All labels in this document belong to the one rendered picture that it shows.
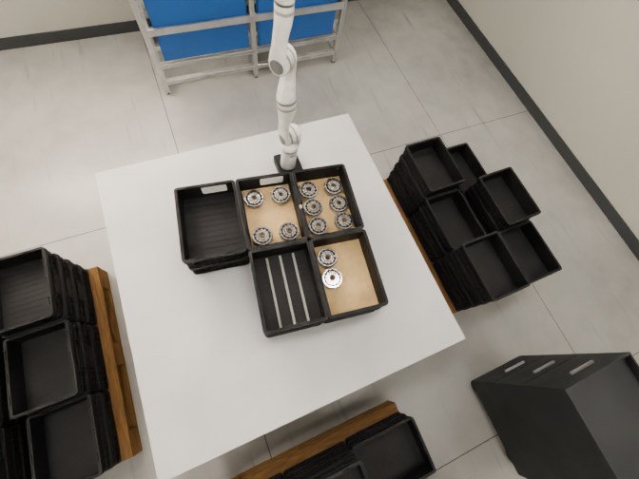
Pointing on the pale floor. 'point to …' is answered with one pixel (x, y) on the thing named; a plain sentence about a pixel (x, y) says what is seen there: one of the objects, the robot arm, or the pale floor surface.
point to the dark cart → (566, 414)
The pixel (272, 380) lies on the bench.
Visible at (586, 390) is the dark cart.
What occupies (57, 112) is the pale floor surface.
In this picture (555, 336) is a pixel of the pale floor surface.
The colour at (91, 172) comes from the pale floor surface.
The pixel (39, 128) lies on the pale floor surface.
